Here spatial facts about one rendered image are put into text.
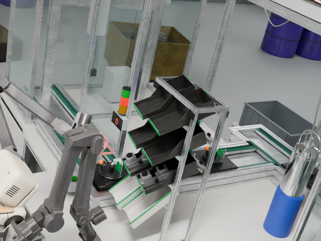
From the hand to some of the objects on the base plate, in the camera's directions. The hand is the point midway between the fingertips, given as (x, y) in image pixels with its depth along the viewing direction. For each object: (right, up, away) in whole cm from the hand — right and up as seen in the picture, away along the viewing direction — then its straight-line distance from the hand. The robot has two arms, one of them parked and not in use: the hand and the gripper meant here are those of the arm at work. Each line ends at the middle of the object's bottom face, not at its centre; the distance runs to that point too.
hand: (109, 147), depth 242 cm
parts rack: (+23, -44, +28) cm, 57 cm away
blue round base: (+91, -50, +48) cm, 114 cm away
